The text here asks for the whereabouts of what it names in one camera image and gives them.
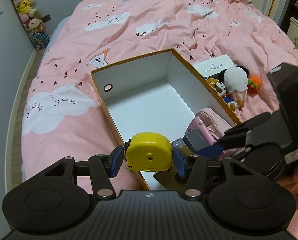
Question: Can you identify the yellow tape measure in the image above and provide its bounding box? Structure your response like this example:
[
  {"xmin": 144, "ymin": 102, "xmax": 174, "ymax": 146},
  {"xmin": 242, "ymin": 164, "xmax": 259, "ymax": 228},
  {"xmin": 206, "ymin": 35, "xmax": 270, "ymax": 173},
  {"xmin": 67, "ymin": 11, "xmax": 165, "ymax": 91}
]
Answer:
[{"xmin": 124, "ymin": 132, "xmax": 172, "ymax": 172}]

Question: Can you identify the orange crochet fruit keychain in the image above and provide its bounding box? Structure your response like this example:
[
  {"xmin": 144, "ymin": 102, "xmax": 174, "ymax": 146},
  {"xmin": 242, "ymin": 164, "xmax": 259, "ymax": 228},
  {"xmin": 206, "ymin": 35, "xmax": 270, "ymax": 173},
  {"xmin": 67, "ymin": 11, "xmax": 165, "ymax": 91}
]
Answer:
[{"xmin": 248, "ymin": 76, "xmax": 262, "ymax": 94}]

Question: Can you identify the white round plush toy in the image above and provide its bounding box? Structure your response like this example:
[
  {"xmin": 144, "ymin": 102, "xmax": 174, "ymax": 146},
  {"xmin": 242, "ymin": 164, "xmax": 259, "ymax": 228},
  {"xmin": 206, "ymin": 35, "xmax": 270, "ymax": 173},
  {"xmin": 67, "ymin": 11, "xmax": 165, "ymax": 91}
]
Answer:
[{"xmin": 223, "ymin": 67, "xmax": 248, "ymax": 107}]

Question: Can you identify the white glasses box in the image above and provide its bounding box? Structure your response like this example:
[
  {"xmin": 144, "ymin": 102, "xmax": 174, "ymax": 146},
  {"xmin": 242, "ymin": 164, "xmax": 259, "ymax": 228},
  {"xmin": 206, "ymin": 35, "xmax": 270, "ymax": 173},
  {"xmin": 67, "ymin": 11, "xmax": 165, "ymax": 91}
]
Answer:
[{"xmin": 193, "ymin": 54, "xmax": 235, "ymax": 77}]

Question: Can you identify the pink pouch in box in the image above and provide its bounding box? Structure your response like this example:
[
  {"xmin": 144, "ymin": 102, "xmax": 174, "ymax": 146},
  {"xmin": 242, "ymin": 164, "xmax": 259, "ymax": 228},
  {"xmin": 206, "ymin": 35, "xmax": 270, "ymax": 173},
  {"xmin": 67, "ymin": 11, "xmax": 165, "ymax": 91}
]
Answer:
[{"xmin": 196, "ymin": 108, "xmax": 235, "ymax": 140}]

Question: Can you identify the dark grey small box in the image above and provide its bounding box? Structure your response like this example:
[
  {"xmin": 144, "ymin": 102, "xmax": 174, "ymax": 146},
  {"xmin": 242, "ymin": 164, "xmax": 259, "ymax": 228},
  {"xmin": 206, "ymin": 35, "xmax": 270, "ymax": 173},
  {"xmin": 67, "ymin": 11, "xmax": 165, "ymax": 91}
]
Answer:
[{"xmin": 183, "ymin": 129, "xmax": 210, "ymax": 153}]

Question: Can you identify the brown cardboard small box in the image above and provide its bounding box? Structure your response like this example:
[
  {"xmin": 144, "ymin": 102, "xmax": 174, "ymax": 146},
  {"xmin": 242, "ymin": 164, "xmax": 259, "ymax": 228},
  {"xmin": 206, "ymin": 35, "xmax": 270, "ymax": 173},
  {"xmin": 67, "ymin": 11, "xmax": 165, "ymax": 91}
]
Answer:
[{"xmin": 153, "ymin": 166, "xmax": 188, "ymax": 191}]

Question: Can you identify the grey printed slim box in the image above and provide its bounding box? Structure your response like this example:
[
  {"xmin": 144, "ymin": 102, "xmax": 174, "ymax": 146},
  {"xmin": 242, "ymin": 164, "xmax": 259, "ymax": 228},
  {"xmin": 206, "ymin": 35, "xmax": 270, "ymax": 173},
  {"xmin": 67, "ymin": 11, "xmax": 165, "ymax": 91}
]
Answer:
[{"xmin": 171, "ymin": 138, "xmax": 194, "ymax": 161}]

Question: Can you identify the pink case with studs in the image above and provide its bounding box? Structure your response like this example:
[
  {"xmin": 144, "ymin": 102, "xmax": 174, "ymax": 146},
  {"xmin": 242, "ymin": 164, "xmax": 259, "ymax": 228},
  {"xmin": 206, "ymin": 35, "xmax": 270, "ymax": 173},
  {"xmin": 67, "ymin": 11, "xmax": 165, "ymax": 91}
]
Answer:
[{"xmin": 185, "ymin": 116, "xmax": 215, "ymax": 145}]

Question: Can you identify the brown dog plush toy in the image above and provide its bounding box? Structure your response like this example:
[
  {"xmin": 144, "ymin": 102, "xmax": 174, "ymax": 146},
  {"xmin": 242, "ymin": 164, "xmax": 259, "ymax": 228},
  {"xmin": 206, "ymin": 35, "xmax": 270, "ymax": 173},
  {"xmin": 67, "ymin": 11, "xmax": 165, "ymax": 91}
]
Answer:
[{"xmin": 206, "ymin": 77, "xmax": 227, "ymax": 98}]

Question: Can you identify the open cardboard box white inside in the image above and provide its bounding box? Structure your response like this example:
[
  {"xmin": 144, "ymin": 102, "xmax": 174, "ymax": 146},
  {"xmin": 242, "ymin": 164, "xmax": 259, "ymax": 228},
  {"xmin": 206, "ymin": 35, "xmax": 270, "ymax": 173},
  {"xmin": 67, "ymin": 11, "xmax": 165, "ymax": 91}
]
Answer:
[{"xmin": 91, "ymin": 49, "xmax": 240, "ymax": 190}]

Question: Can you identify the pink cloud pattern duvet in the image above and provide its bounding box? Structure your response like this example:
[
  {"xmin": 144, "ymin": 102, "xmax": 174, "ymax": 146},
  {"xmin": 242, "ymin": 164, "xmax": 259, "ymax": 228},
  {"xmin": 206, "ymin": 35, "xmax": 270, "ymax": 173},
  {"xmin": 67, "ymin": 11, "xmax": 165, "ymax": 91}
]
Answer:
[{"xmin": 21, "ymin": 0, "xmax": 298, "ymax": 180}]

